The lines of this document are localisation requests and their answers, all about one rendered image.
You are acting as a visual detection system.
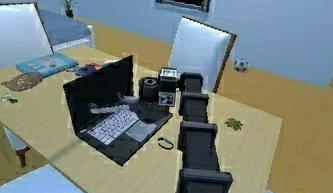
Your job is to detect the black and white ball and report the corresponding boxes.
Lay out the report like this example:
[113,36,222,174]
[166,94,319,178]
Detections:
[233,57,250,73]

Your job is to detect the blue bed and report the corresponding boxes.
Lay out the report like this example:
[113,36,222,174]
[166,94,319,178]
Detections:
[34,8,99,55]

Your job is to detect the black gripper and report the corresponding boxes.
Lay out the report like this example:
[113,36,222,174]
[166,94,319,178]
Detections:
[88,71,162,120]

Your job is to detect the green and white small object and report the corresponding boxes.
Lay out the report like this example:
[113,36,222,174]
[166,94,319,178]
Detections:
[0,93,20,106]

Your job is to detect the white chair brown frame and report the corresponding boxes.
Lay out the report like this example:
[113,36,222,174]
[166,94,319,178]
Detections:
[0,125,34,170]
[165,15,239,95]
[0,0,59,82]

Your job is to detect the blue book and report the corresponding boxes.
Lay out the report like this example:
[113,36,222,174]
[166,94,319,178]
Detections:
[15,48,80,81]

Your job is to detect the black ring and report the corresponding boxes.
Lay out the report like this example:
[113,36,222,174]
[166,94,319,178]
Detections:
[156,136,175,151]

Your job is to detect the purple small object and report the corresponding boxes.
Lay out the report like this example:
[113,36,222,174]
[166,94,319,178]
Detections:
[72,61,102,79]

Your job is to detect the black laptop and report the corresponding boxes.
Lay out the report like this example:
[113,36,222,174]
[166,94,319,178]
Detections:
[55,49,179,171]

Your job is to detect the wooden table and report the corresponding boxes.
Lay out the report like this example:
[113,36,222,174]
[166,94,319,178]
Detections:
[0,37,289,193]

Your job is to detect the green leaf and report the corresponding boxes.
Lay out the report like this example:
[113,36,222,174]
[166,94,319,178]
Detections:
[223,117,245,132]

